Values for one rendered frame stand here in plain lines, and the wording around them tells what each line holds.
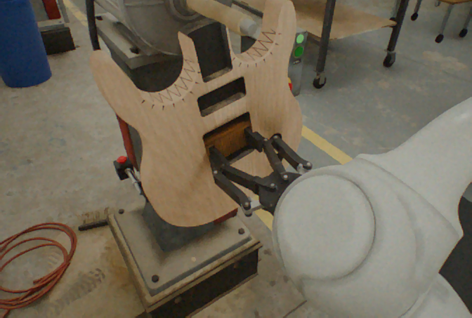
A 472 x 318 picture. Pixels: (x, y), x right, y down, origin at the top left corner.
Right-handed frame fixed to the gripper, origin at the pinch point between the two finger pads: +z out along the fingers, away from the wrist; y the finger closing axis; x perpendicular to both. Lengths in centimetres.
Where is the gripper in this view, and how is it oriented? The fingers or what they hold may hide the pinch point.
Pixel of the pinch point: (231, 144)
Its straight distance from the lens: 61.8
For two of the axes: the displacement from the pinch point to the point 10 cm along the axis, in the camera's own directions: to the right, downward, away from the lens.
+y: 8.2, -4.6, 3.4
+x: -1.4, -7.4, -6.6
